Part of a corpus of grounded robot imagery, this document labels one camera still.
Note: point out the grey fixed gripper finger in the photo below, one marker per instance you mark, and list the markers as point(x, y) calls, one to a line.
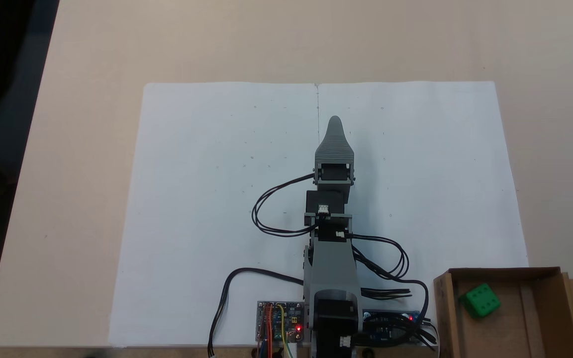
point(334, 146)

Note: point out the green die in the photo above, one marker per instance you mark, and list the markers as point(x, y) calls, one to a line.
point(480, 301)

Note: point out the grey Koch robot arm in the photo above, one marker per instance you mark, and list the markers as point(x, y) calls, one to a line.
point(331, 268)

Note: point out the white paper sheet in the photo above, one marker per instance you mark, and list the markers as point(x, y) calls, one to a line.
point(192, 199)
point(465, 209)

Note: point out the green circuit board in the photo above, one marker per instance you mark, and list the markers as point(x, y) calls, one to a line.
point(289, 318)

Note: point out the blue circuit board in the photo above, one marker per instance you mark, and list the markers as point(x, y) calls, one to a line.
point(381, 332)

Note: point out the brown cardboard box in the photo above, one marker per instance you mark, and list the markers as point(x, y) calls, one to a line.
point(525, 328)

